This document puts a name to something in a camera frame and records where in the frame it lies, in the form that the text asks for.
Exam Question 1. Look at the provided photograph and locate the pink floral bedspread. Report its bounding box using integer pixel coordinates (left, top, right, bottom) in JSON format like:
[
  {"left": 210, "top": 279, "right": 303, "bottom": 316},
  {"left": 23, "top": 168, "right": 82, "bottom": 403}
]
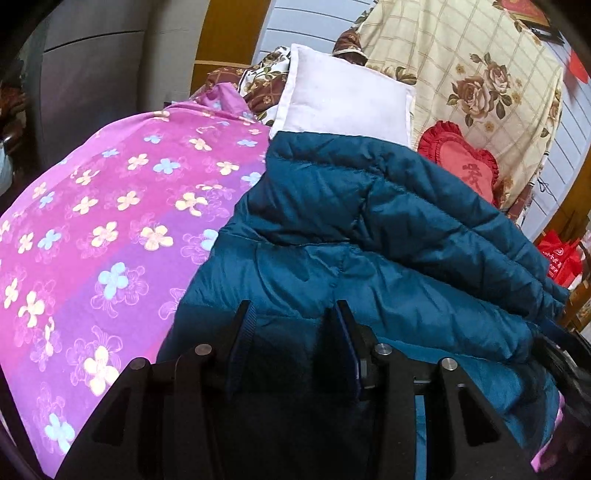
[{"left": 1, "top": 84, "right": 269, "bottom": 475}]

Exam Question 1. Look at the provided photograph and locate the white pillow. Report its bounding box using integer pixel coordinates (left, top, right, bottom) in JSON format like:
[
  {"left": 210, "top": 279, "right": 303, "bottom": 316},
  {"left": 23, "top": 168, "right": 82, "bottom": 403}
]
[{"left": 270, "top": 44, "right": 416, "bottom": 147}]

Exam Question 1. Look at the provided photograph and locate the brown floral quilt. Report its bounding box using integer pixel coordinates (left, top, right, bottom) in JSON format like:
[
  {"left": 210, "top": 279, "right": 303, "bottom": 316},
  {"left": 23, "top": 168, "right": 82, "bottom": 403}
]
[{"left": 191, "top": 27, "right": 371, "bottom": 127}]

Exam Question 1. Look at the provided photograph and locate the red shopping bag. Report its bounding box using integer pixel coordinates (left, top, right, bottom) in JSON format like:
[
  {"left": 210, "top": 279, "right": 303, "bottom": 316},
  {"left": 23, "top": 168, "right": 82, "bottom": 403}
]
[{"left": 538, "top": 230, "right": 583, "bottom": 288}]

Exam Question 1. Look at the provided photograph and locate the beige floral blanket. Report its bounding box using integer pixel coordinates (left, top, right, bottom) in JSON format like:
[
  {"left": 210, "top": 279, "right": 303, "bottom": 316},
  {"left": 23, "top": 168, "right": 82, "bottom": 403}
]
[{"left": 356, "top": 0, "right": 563, "bottom": 210}]

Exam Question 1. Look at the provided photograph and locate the grey wardrobe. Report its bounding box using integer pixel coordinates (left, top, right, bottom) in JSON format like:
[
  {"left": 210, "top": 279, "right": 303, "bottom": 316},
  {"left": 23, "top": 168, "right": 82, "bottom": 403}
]
[{"left": 26, "top": 0, "right": 208, "bottom": 169}]

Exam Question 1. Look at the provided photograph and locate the red heart cushion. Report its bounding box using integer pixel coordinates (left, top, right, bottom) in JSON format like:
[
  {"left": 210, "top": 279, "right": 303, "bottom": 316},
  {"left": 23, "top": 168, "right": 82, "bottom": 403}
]
[{"left": 418, "top": 121, "right": 500, "bottom": 207}]

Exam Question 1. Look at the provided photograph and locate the teal puffer jacket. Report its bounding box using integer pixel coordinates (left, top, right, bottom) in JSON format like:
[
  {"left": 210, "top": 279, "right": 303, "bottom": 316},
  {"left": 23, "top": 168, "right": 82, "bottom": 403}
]
[{"left": 158, "top": 132, "right": 568, "bottom": 479}]

